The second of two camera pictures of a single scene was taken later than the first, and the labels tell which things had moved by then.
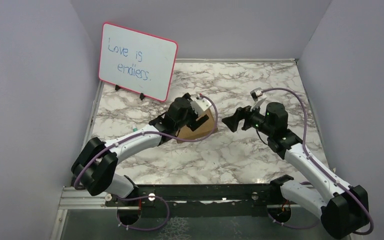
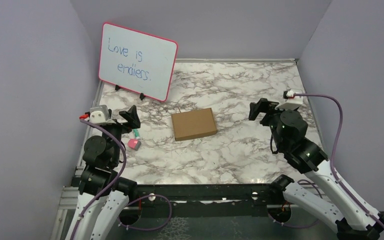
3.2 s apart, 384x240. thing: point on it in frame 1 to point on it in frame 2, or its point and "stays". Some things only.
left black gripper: [195, 124] to [133, 121]
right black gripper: [241, 113] to [263, 105]
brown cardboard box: [205, 129] stays
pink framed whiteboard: [139, 62] stays
